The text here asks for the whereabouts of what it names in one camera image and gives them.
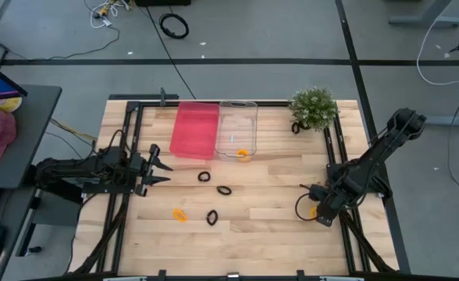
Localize yellow round object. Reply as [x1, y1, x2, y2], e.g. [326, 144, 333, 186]
[0, 96, 23, 113]

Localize black box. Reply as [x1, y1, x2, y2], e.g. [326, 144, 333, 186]
[134, 0, 192, 7]

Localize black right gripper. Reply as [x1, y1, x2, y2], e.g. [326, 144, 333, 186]
[299, 183, 346, 227]

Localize thin black cable loop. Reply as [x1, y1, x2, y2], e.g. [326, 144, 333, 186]
[294, 192, 318, 222]

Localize black aluminium rig frame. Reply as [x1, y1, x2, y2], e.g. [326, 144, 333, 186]
[68, 92, 412, 281]

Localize grey desk foot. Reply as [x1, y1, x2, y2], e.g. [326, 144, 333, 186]
[424, 105, 459, 128]
[388, 0, 459, 29]

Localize coiled black floor cable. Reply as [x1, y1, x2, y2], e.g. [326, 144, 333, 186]
[158, 12, 190, 40]

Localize white cable bundle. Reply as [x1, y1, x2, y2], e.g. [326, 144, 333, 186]
[84, 0, 131, 29]

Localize green artificial plant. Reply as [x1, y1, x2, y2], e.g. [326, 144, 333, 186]
[289, 86, 340, 132]

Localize red translucent plastic bin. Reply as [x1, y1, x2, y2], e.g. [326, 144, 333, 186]
[169, 101, 220, 161]

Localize yellow and black cables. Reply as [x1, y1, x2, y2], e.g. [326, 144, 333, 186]
[48, 117, 98, 142]

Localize clear plastic bin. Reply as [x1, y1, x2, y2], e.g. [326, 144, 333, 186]
[214, 100, 259, 162]

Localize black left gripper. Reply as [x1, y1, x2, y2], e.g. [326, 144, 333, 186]
[130, 144, 174, 197]

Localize dark grey side desk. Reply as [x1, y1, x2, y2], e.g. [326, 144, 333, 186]
[0, 84, 63, 190]

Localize long white floor cable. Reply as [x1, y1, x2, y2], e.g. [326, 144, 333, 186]
[415, 17, 459, 86]

